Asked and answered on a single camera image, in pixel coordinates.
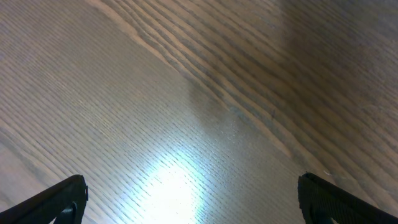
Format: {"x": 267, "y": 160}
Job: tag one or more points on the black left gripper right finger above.
{"x": 323, "y": 202}

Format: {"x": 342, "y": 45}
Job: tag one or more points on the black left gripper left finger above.
{"x": 63, "y": 202}

